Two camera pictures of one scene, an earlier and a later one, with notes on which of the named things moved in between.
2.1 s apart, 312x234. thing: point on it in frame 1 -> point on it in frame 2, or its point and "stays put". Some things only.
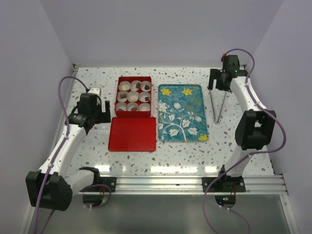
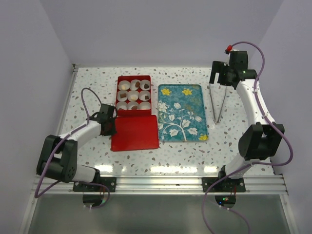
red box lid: [132, 134] stays put
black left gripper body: [100, 117] -> [112, 127]
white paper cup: [121, 105] stays put
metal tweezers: [213, 112] stays put
